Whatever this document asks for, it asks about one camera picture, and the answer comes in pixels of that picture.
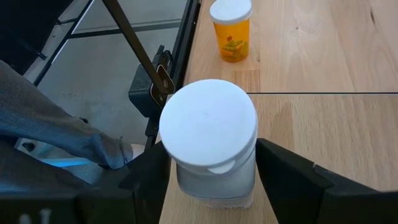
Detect black floor frame bars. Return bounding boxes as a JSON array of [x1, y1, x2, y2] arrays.
[[32, 0, 183, 87]]

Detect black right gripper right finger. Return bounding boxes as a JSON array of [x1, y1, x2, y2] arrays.
[[254, 138, 398, 224]]

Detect orange pill bottle white cap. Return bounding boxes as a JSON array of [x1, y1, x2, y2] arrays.
[[208, 0, 254, 64]]

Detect white bottle barcode label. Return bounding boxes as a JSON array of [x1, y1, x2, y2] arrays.
[[158, 78, 259, 210]]

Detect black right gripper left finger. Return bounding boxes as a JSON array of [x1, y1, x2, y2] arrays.
[[76, 139, 172, 224]]

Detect person's leg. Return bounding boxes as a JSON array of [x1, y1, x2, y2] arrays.
[[0, 60, 134, 194]]

